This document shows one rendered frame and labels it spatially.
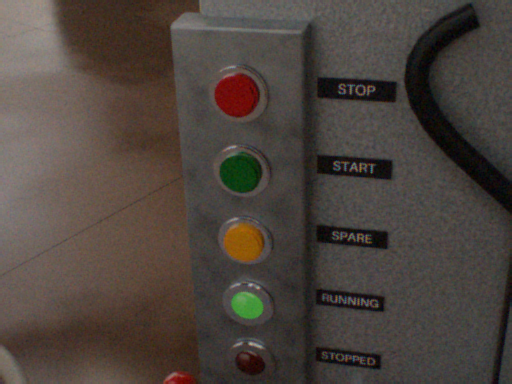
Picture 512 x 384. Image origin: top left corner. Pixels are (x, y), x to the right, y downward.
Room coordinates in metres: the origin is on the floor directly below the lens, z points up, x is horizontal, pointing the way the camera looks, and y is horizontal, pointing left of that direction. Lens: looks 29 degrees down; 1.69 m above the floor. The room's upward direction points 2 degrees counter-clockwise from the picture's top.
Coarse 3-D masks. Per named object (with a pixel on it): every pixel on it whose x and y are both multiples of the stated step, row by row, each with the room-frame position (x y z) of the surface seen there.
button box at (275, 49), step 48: (192, 48) 0.44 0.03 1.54; (240, 48) 0.44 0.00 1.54; (288, 48) 0.43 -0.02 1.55; (192, 96) 0.44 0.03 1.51; (288, 96) 0.43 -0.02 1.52; (192, 144) 0.44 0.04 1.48; (288, 144) 0.43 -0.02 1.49; (192, 192) 0.44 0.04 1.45; (288, 192) 0.43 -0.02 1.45; (192, 240) 0.45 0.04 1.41; (288, 240) 0.43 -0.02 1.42; (288, 288) 0.43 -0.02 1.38; (240, 336) 0.44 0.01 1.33; (288, 336) 0.43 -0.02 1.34
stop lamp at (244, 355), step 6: (240, 354) 0.43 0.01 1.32; (246, 354) 0.43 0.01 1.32; (252, 354) 0.43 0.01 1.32; (258, 354) 0.43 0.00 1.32; (240, 360) 0.43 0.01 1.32; (246, 360) 0.43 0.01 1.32; (252, 360) 0.43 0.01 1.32; (258, 360) 0.43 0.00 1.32; (240, 366) 0.43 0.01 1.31; (246, 366) 0.43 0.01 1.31; (252, 366) 0.43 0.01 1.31; (258, 366) 0.43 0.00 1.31; (264, 366) 0.43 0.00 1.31; (246, 372) 0.43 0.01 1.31; (252, 372) 0.43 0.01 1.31; (258, 372) 0.43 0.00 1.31
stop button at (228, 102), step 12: (228, 84) 0.43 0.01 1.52; (240, 84) 0.43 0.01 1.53; (252, 84) 0.43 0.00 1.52; (216, 96) 0.43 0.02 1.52; (228, 96) 0.43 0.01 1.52; (240, 96) 0.43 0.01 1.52; (252, 96) 0.43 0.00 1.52; (228, 108) 0.43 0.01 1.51; (240, 108) 0.43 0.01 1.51; (252, 108) 0.43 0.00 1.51
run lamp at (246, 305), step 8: (240, 296) 0.43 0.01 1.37; (248, 296) 0.43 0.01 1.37; (256, 296) 0.43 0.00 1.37; (232, 304) 0.43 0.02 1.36; (240, 304) 0.43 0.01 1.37; (248, 304) 0.43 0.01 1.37; (256, 304) 0.43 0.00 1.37; (240, 312) 0.43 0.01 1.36; (248, 312) 0.43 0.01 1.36; (256, 312) 0.43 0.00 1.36
